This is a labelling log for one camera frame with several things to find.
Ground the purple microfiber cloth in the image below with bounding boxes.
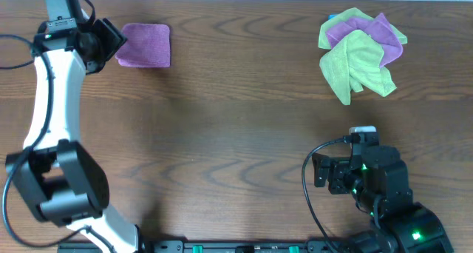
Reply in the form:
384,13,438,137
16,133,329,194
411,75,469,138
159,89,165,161
115,23,171,68

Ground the blue cloth under pile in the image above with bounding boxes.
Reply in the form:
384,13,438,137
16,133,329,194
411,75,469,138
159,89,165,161
328,14,338,20

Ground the purple cloth in pile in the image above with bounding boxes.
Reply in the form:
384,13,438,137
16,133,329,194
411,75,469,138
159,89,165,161
325,13,404,67

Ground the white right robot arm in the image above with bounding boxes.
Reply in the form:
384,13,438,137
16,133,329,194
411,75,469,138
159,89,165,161
302,128,454,253

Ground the green cloth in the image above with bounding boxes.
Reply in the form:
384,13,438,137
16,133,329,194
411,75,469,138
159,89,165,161
319,7,408,50
319,30,396,106

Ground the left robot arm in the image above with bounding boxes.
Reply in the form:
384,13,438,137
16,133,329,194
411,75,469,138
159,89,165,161
2,18,143,252

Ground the green cloth front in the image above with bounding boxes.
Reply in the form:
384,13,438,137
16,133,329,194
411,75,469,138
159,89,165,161
319,30,396,106

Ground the green cloth back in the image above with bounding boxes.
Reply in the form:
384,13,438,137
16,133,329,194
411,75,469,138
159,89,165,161
319,7,408,50

